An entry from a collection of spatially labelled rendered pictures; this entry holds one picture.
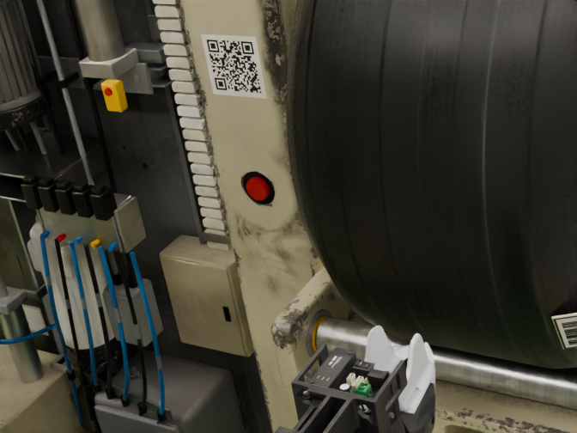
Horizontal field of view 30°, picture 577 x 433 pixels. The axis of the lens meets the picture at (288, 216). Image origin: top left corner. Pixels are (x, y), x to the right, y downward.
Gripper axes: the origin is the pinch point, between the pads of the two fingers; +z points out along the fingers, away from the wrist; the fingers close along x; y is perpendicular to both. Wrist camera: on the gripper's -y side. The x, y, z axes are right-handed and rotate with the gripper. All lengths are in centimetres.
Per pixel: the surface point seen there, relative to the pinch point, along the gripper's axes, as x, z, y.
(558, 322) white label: -8.8, 10.6, -1.4
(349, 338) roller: 19.9, 21.0, -17.2
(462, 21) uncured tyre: -1.0, 12.7, 25.7
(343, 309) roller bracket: 25.2, 28.9, -19.4
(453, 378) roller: 6.8, 20.3, -19.1
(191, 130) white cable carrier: 43, 29, 4
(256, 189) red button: 34.1, 27.6, -2.6
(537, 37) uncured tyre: -7.3, 12.8, 24.6
